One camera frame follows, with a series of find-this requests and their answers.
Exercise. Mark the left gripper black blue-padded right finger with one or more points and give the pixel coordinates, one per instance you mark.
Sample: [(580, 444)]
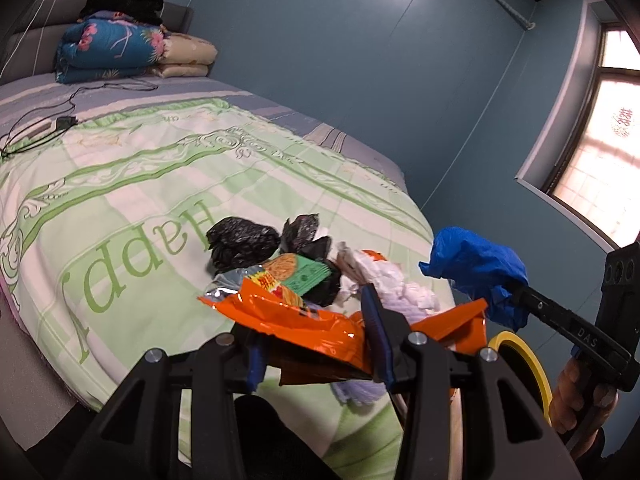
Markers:
[(505, 435)]

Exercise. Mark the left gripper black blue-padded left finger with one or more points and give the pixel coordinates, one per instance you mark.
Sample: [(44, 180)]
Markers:
[(172, 417)]

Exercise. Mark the blue plastic bag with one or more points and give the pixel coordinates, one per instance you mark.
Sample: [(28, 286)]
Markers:
[(480, 269)]

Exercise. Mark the white tissue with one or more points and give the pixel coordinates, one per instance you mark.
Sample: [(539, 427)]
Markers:
[(414, 301)]

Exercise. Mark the orange snack wrapper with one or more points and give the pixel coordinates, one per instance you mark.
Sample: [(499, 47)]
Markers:
[(315, 345)]

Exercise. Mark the black plastic bag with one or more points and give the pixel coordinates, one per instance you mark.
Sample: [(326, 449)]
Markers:
[(237, 243), (299, 238)]

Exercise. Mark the yellow rimmed trash bin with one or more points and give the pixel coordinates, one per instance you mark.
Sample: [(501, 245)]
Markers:
[(525, 365)]

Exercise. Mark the person's right hand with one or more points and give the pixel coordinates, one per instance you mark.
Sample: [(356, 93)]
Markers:
[(568, 402)]

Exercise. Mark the grey pink cloth bundle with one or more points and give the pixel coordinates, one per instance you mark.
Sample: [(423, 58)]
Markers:
[(358, 392)]

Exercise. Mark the green orange snack packet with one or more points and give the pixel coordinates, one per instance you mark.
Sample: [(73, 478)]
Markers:
[(288, 277)]

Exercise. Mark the green white patterned quilt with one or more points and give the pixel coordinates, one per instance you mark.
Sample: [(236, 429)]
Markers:
[(103, 246)]

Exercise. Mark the beige folded blanket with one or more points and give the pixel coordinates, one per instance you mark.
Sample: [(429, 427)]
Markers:
[(185, 56)]

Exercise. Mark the blue floral folded blanket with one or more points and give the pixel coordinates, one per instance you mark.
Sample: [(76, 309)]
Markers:
[(107, 45)]

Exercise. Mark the grey padded headboard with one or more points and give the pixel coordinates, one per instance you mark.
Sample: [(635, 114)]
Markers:
[(31, 49)]

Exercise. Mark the black clothing pile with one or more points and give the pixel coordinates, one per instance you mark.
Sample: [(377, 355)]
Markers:
[(142, 11)]

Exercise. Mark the window with brown frame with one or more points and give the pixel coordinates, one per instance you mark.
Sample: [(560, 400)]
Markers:
[(585, 161)]

